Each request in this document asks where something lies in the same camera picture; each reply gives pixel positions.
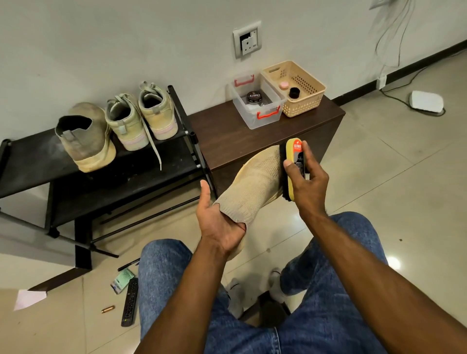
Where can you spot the person's right hand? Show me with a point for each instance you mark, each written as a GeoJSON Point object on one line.
{"type": "Point", "coordinates": [308, 188]}

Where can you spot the person's left hand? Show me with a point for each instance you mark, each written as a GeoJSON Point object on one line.
{"type": "Point", "coordinates": [217, 226]}

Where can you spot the black orange shoe brush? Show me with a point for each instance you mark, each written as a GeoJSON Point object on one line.
{"type": "Point", "coordinates": [292, 149]}

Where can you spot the worn tan slip-on shoe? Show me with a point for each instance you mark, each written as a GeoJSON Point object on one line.
{"type": "Point", "coordinates": [87, 142]}
{"type": "Point", "coordinates": [252, 186]}

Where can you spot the clear plastic storage box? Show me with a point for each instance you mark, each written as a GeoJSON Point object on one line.
{"type": "Point", "coordinates": [259, 115]}

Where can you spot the small black round cap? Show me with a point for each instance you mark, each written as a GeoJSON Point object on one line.
{"type": "Point", "coordinates": [294, 93]}

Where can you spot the beige plastic basket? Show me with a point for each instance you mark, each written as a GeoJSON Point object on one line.
{"type": "Point", "coordinates": [305, 87]}

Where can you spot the pink round lid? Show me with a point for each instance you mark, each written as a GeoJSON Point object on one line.
{"type": "Point", "coordinates": [284, 84]}

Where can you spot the pale green lace-up shoe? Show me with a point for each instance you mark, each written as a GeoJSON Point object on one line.
{"type": "Point", "coordinates": [159, 113]}
{"type": "Point", "coordinates": [128, 124]}

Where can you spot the person's right forearm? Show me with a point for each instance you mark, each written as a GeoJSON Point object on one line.
{"type": "Point", "coordinates": [390, 288]}

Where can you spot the person's left forearm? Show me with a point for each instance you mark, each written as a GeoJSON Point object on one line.
{"type": "Point", "coordinates": [182, 306]}

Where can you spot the person's right leg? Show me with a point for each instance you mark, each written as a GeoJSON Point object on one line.
{"type": "Point", "coordinates": [350, 252]}

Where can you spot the person's leg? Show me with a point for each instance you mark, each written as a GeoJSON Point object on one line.
{"type": "Point", "coordinates": [164, 281]}
{"type": "Point", "coordinates": [350, 252]}

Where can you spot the person's left leg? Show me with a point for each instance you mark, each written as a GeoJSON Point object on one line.
{"type": "Point", "coordinates": [164, 281]}

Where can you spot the dark brown wooden cabinet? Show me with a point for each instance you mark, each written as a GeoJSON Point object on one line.
{"type": "Point", "coordinates": [226, 131]}

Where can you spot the black pen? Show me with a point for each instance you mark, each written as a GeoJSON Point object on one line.
{"type": "Point", "coordinates": [128, 264]}

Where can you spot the black stool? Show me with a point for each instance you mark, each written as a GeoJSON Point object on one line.
{"type": "Point", "coordinates": [266, 312]}

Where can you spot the black round polish tin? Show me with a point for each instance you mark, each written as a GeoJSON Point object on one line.
{"type": "Point", "coordinates": [254, 96]}

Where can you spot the green paper packet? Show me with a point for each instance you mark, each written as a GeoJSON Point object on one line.
{"type": "Point", "coordinates": [122, 281]}

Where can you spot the black remote control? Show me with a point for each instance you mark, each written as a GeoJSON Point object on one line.
{"type": "Point", "coordinates": [130, 301]}

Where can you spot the small brass cylinder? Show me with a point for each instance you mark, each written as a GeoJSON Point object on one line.
{"type": "Point", "coordinates": [108, 309]}

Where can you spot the white router box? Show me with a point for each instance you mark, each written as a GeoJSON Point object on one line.
{"type": "Point", "coordinates": [427, 101]}

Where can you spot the black metal shoe rack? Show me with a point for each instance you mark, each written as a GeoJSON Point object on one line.
{"type": "Point", "coordinates": [73, 179]}

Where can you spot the white paper sheet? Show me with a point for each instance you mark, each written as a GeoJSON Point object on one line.
{"type": "Point", "coordinates": [29, 299]}

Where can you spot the white wall plug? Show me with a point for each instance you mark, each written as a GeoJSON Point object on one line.
{"type": "Point", "coordinates": [381, 81]}

